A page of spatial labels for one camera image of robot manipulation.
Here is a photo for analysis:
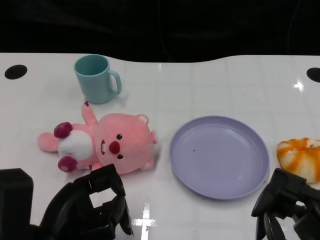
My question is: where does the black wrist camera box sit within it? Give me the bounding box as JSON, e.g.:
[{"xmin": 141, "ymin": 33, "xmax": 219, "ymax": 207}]
[{"xmin": 0, "ymin": 168, "xmax": 34, "ymax": 240}]

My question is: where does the pink plush doll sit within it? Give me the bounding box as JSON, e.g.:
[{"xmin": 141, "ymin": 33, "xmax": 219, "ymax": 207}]
[{"xmin": 37, "ymin": 100, "xmax": 159, "ymax": 175}]

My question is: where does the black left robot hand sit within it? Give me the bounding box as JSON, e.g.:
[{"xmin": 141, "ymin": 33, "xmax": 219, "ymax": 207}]
[{"xmin": 29, "ymin": 163, "xmax": 135, "ymax": 240}]

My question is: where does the black cloth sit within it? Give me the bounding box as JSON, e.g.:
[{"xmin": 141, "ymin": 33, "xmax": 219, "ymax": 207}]
[{"xmin": 0, "ymin": 0, "xmax": 320, "ymax": 64}]

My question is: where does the purple plastic plate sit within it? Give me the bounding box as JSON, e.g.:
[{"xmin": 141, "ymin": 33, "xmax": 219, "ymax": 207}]
[{"xmin": 168, "ymin": 115, "xmax": 271, "ymax": 200}]

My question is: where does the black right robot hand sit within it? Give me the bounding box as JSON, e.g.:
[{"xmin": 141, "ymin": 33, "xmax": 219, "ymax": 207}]
[{"xmin": 251, "ymin": 167, "xmax": 320, "ymax": 240}]

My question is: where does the orange and white bread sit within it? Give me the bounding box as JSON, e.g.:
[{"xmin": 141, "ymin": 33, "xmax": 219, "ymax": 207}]
[{"xmin": 276, "ymin": 137, "xmax": 320, "ymax": 185}]

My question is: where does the teal plastic mug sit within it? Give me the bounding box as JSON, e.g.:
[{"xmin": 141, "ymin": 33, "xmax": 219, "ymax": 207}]
[{"xmin": 73, "ymin": 54, "xmax": 123, "ymax": 105}]

